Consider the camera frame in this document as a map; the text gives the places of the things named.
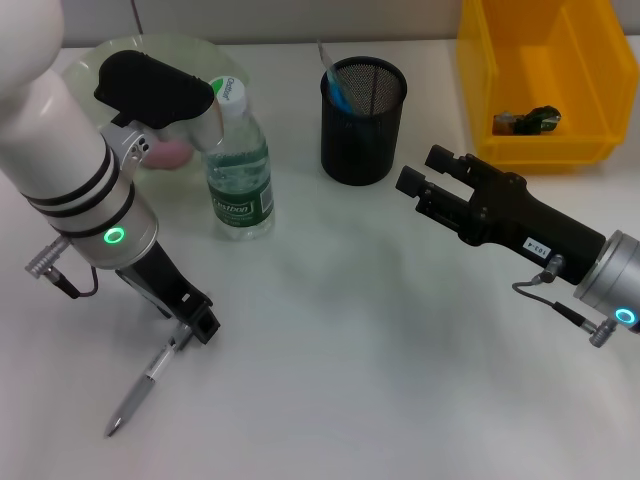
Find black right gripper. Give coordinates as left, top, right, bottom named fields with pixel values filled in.
left=394, top=144, right=609, bottom=289

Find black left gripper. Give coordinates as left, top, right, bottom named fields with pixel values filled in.
left=114, top=242, right=222, bottom=347

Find silver ballpoint pen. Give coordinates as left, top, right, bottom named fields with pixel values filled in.
left=103, top=324, right=194, bottom=439

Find blue scissors with cap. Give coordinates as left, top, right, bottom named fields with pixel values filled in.
left=327, top=72, right=359, bottom=117

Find green plastic wrapper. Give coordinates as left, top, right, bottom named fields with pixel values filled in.
left=492, top=103, right=564, bottom=137

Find clear water bottle green label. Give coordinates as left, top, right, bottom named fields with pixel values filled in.
left=204, top=77, right=277, bottom=241

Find transparent plastic ruler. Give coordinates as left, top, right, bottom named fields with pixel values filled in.
left=316, top=39, right=369, bottom=119

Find pink toy peach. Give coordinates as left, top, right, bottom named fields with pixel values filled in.
left=144, top=139, right=194, bottom=171

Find black mesh pen holder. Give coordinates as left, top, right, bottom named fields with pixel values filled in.
left=320, top=56, right=409, bottom=187

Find pale green wavy glass plate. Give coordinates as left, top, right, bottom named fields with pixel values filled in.
left=62, top=33, right=253, bottom=201

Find yellow plastic bin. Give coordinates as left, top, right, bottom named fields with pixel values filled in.
left=455, top=0, right=640, bottom=175

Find right gripper cable with plugs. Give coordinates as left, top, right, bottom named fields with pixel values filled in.
left=512, top=253, right=621, bottom=349

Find gripper cable with plugs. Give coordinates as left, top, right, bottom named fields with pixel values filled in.
left=25, top=237, right=100, bottom=300
left=512, top=253, right=621, bottom=349

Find left gripper cable with plugs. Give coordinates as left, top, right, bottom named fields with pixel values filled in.
left=25, top=237, right=100, bottom=300

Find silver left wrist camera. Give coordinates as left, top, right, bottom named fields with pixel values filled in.
left=93, top=49, right=226, bottom=169

